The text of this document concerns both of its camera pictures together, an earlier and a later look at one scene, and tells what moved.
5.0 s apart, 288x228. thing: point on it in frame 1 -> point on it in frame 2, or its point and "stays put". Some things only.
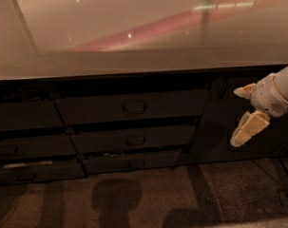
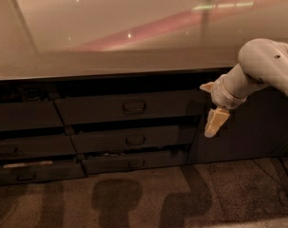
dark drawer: (32, 146) stays put
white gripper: (267, 96) -> (220, 96)
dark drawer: (156, 105) stays put
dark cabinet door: (221, 111) stays put
